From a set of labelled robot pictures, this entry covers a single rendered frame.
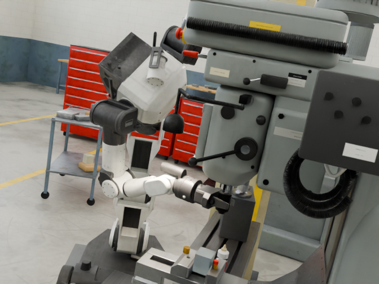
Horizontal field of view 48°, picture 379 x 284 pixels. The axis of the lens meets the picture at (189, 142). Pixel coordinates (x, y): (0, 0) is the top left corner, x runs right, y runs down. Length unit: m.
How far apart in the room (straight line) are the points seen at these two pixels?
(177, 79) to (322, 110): 0.80
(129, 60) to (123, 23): 9.82
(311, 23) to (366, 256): 0.66
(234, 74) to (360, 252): 0.61
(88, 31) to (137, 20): 1.46
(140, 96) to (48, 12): 11.08
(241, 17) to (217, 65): 0.15
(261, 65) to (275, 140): 0.22
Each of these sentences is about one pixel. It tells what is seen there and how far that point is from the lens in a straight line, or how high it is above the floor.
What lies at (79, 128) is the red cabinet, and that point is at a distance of 6.94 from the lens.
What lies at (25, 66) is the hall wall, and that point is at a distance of 12.86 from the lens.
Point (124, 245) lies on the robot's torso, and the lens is 2.26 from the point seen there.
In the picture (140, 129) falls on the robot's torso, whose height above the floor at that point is 1.31.
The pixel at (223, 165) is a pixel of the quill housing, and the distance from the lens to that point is 1.33.
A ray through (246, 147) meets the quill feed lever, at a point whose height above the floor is 1.46.
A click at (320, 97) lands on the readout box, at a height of 1.66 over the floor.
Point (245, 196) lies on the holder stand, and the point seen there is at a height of 1.16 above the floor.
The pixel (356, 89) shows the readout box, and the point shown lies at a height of 1.69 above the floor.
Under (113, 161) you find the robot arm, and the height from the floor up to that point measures 1.25.
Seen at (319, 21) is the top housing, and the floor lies 1.85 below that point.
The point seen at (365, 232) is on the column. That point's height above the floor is 1.32.
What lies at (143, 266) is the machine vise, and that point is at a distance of 1.40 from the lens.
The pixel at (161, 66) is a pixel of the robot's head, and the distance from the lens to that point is 1.56.
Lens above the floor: 1.72
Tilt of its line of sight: 12 degrees down
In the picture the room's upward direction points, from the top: 10 degrees clockwise
